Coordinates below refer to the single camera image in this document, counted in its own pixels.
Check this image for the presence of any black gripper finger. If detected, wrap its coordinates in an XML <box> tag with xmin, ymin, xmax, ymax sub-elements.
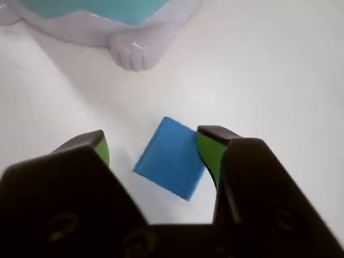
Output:
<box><xmin>197</xmin><ymin>125</ymin><xmax>344</xmax><ymax>258</ymax></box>
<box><xmin>0</xmin><ymin>130</ymin><xmax>156</xmax><ymax>258</ymax></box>

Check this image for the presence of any blue lego block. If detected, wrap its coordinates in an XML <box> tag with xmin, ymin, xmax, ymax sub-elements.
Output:
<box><xmin>132</xmin><ymin>116</ymin><xmax>207</xmax><ymax>202</ymax></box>

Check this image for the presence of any teal whale-shaped bin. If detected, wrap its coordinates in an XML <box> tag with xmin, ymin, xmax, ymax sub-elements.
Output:
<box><xmin>0</xmin><ymin>0</ymin><xmax>201</xmax><ymax>73</ymax></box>

